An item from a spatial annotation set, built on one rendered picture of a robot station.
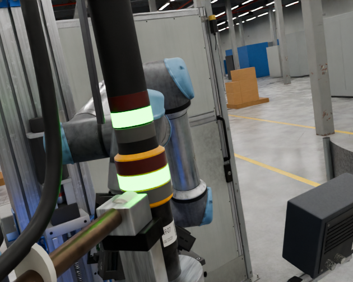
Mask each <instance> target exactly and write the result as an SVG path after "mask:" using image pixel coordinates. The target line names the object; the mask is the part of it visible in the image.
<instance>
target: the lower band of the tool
mask: <svg viewBox="0 0 353 282"><path fill-rule="evenodd" d="M164 150H165V148H164V147H162V146H160V145H159V146H158V147H157V148H155V149H153V150H151V151H147V152H143V153H138V154H131V155H120V154H117V155H116V156H115V157H114V160H115V161H119V162H126V161H135V160H139V159H144V158H148V157H152V156H155V155H157V154H160V153H162V152H163V151H164ZM167 165H168V164H166V165H165V166H164V167H162V168H160V169H158V170H155V171H152V172H148V173H143V174H139V175H129V176H124V175H119V174H118V176H121V177H135V176H142V175H147V174H150V173H154V172H157V171H159V170H161V169H163V168H165V167H166V166H167ZM169 181H170V179H169V180H168V181H167V182H165V183H163V184H161V185H159V186H155V187H152V188H149V189H144V190H137V191H133V192H140V191H147V190H151V189H155V188H157V187H160V186H162V185H164V184H166V183H168V182H169ZM172 196H173V193H172V194H171V195H170V196H169V197H168V198H166V199H164V200H162V201H159V202H156V203H153V204H150V208H154V207H156V206H159V205H162V204H164V203H166V202H167V201H169V200H170V199H171V197H172Z"/></svg>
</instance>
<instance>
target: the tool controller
mask: <svg viewBox="0 0 353 282"><path fill-rule="evenodd" d="M351 254H353V175H352V174H350V173H344V174H342V175H340V176H337V177H335V178H333V179H331V180H329V181H327V182H325V183H323V184H321V185H319V186H317V187H314V188H312V189H310V190H308V191H306V192H304V193H302V194H300V195H298V196H296V197H294V198H292V199H290V200H288V201H287V208H286V220H285V231H284V242H283V249H282V257H283V258H284V259H285V260H287V261H288V262H289V263H291V264H293V265H294V266H295V267H297V268H298V269H299V270H301V271H302V272H304V273H306V274H308V275H310V277H311V278H312V279H315V278H316V277H318V276H319V275H321V274H322V273H324V272H325V271H327V270H328V269H330V270H331V271H333V270H334V269H335V268H336V264H337V263H339V264H341V265H342V264H343V263H344V262H345V260H346V257H348V256H349V255H351Z"/></svg>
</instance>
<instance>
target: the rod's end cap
mask: <svg viewBox="0 0 353 282"><path fill-rule="evenodd" d="M137 195H138V194H137V193H136V192H133V191H127V192H125V193H124V194H122V195H121V196H120V197H118V198H117V199H115V200H114V201H113V202H112V203H124V202H129V201H130V200H132V199H133V198H134V197H135V196H137Z"/></svg>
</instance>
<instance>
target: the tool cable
mask: <svg viewBox="0 0 353 282"><path fill-rule="evenodd" d="M20 5H21V10H22V15H23V18H24V23H25V27H26V32H27V37H28V41H29V45H30V51H31V56H32V61H33V65H34V70H35V75H36V81H37V85H38V91H39V98H40V104H41V111H42V117H43V125H44V136H45V152H46V169H45V180H44V186H43V192H42V194H41V198H40V201H39V204H38V207H37V209H36V211H35V213H34V215H33V216H32V218H31V221H30V222H29V223H28V225H27V226H26V228H25V229H24V231H23V232H22V233H21V234H20V235H19V237H18V238H17V239H16V240H15V241H14V243H13V244H11V245H10V246H9V248H8V249H6V250H5V251H4V253H3V254H1V255H0V282H1V281H2V280H3V279H4V278H5V277H6V276H7V275H8V274H9V273H10V272H11V271H12V270H13V269H14V271H15V274H16V277H17V278H18V277H19V276H20V275H22V274H23V273H24V272H25V271H28V270H34V271H36V272H38V273H39V274H40V275H41V277H42V278H43V280H44V282H57V276H56V272H55V268H54V265H53V263H52V261H51V259H50V257H49V255H48V254H47V253H46V251H45V250H44V249H43V248H42V247H41V246H39V245H38V244H37V242H38V241H39V239H40V237H41V236H42V235H43V233H44V231H45V230H46V228H47V226H48V224H49V222H50V220H51V218H52V215H53V213H54V210H55V207H56V204H57V200H58V196H59V191H60V187H61V180H62V139H61V127H60V122H59V113H58V105H57V99H56V94H55V88H54V82H53V76H52V70H51V66H50V61H49V55H48V50H47V45H46V41H45V36H44V31H43V26H42V23H41V18H40V13H39V8H38V3H37V0H20Z"/></svg>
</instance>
